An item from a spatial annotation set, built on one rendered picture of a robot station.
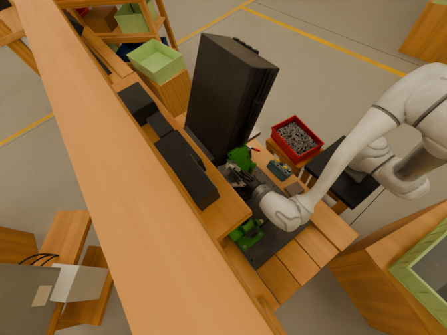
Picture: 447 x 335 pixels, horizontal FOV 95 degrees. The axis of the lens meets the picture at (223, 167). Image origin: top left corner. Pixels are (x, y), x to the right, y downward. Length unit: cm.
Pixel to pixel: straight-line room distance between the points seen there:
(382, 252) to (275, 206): 85
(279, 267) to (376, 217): 145
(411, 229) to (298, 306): 106
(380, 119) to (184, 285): 72
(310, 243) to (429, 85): 87
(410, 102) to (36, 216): 347
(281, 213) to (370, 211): 177
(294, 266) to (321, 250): 18
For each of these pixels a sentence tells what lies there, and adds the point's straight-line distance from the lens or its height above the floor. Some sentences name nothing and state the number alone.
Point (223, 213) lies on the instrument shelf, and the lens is 62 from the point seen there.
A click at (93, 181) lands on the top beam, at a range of 27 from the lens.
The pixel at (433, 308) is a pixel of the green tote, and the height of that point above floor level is 84.
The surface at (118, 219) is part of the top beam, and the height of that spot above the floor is 194.
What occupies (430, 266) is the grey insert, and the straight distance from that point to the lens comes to 156.
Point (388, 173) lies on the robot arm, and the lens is 129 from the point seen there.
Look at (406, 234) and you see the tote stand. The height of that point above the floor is 79.
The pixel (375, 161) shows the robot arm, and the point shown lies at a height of 110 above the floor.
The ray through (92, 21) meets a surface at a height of 88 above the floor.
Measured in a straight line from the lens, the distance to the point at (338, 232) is 134.
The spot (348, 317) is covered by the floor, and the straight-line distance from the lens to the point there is 226.
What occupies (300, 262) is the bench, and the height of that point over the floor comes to 88.
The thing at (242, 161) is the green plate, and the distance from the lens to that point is 112.
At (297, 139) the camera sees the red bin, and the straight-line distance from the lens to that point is 157.
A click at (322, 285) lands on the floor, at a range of 220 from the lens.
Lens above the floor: 213
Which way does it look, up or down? 60 degrees down
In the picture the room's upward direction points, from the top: 15 degrees counter-clockwise
